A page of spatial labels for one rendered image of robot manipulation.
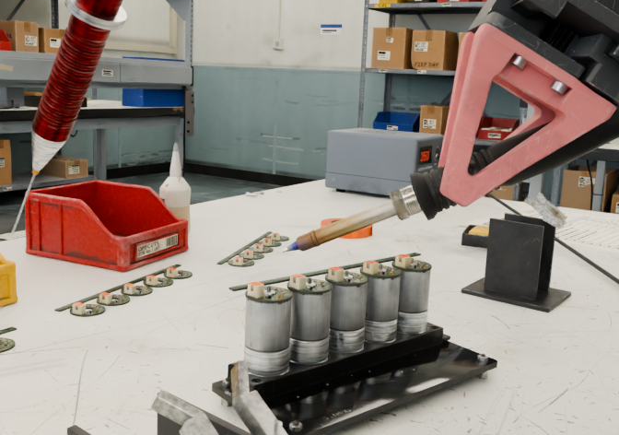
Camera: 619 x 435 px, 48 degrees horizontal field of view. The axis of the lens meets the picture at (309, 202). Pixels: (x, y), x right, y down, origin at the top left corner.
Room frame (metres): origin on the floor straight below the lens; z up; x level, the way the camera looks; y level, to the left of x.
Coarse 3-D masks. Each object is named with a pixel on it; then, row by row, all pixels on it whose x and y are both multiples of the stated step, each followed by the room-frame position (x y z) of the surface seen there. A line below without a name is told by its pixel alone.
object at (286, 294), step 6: (264, 288) 0.36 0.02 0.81; (276, 288) 0.36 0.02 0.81; (282, 288) 0.36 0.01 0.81; (246, 294) 0.35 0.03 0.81; (270, 294) 0.35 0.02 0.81; (276, 294) 0.35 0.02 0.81; (282, 294) 0.35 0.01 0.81; (288, 294) 0.35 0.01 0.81; (258, 300) 0.34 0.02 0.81; (264, 300) 0.34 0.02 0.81; (270, 300) 0.34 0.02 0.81; (276, 300) 0.34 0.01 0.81; (282, 300) 0.34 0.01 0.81
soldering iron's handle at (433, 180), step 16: (608, 128) 0.32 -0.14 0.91; (496, 144) 0.33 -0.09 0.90; (512, 144) 0.33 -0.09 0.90; (576, 144) 0.32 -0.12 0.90; (592, 144) 0.33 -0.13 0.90; (480, 160) 0.33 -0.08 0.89; (544, 160) 0.33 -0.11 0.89; (560, 160) 0.33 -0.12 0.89; (416, 176) 0.33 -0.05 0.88; (432, 176) 0.33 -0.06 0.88; (528, 176) 0.33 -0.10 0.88; (416, 192) 0.33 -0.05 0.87; (432, 192) 0.33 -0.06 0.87; (432, 208) 0.33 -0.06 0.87; (448, 208) 0.34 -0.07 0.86
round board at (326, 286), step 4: (312, 280) 0.38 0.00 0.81; (316, 280) 0.38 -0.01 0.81; (320, 280) 0.38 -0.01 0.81; (288, 284) 0.37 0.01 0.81; (316, 284) 0.37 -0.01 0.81; (320, 284) 0.37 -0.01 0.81; (324, 284) 0.37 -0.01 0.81; (328, 284) 0.37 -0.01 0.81; (288, 288) 0.37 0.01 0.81; (292, 288) 0.36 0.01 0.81; (296, 288) 0.36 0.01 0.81; (304, 288) 0.36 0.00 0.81; (308, 288) 0.36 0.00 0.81; (312, 288) 0.36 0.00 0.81; (316, 288) 0.36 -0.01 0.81; (324, 288) 0.37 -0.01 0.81; (328, 288) 0.37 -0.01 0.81; (300, 292) 0.36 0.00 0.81; (304, 292) 0.36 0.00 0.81; (308, 292) 0.36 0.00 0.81; (312, 292) 0.36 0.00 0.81; (316, 292) 0.36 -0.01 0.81; (320, 292) 0.36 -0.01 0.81; (324, 292) 0.36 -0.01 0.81
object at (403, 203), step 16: (400, 192) 0.34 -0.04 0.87; (368, 208) 0.34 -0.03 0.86; (384, 208) 0.34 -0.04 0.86; (400, 208) 0.33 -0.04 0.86; (416, 208) 0.33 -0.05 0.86; (336, 224) 0.34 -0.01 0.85; (352, 224) 0.34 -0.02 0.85; (368, 224) 0.34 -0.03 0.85; (304, 240) 0.34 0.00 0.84; (320, 240) 0.34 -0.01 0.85
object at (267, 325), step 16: (256, 304) 0.34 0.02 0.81; (272, 304) 0.34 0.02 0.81; (288, 304) 0.35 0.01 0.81; (256, 320) 0.34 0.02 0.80; (272, 320) 0.34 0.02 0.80; (288, 320) 0.35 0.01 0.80; (256, 336) 0.34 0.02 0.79; (272, 336) 0.34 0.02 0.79; (288, 336) 0.35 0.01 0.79; (256, 352) 0.34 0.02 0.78; (272, 352) 0.34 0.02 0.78; (288, 352) 0.35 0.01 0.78; (256, 368) 0.34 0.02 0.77; (272, 368) 0.34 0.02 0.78; (288, 368) 0.35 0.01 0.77
